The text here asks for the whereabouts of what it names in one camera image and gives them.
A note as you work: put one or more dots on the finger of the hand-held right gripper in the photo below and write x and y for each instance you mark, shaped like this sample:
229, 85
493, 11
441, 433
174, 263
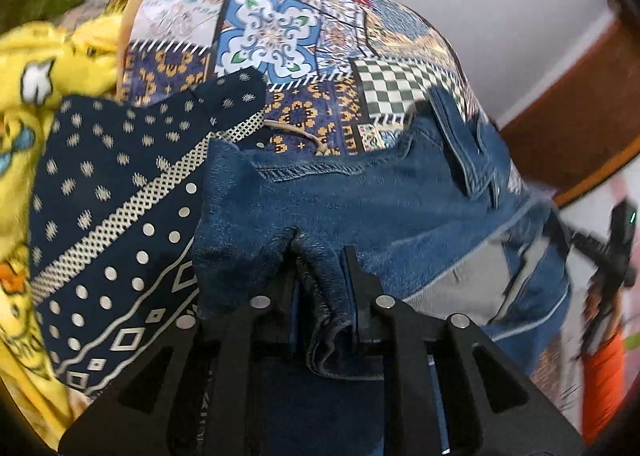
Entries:
587, 242

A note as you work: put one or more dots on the patchwork quilt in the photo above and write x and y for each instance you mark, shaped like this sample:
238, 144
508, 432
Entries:
280, 35

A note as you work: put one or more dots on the yellow cartoon blanket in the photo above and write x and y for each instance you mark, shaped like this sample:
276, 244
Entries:
30, 135

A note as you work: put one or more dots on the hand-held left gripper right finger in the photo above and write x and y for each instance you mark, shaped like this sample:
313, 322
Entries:
362, 321

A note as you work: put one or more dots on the floral bed sheet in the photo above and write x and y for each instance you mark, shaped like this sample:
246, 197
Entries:
555, 371

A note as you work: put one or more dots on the navy patterned cloth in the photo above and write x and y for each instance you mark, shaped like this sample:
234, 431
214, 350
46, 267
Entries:
115, 186

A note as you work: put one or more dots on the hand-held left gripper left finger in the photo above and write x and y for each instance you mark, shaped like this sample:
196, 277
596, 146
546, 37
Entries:
280, 316

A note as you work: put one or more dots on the blue denim jeans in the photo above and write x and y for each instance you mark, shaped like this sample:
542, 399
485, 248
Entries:
375, 206

